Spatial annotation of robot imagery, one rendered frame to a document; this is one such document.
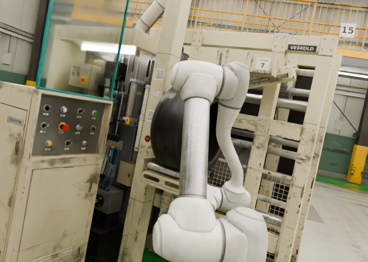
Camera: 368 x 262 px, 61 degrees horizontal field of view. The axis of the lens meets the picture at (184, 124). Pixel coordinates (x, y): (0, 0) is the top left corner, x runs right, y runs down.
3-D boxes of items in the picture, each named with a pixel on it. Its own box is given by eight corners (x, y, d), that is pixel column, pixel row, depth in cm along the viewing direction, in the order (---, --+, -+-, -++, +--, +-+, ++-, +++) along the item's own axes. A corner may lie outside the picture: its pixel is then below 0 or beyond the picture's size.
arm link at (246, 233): (271, 284, 103) (282, 220, 102) (219, 282, 98) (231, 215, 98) (250, 260, 118) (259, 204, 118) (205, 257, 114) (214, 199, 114)
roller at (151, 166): (147, 161, 205) (150, 161, 208) (145, 167, 204) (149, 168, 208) (192, 175, 187) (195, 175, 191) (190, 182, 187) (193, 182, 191)
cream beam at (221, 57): (190, 65, 230) (194, 46, 229) (205, 72, 251) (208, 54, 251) (271, 74, 199) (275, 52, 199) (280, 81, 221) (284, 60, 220)
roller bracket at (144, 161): (138, 171, 203) (141, 157, 202) (171, 167, 237) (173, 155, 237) (142, 173, 201) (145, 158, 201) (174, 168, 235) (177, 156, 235)
